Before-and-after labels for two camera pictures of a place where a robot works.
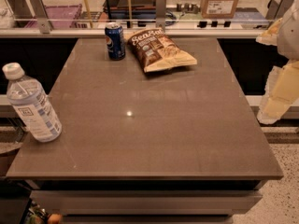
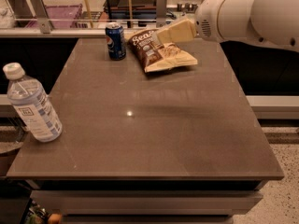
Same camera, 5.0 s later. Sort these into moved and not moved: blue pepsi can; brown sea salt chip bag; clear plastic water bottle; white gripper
Moved: white gripper
Not moved: clear plastic water bottle; brown sea salt chip bag; blue pepsi can
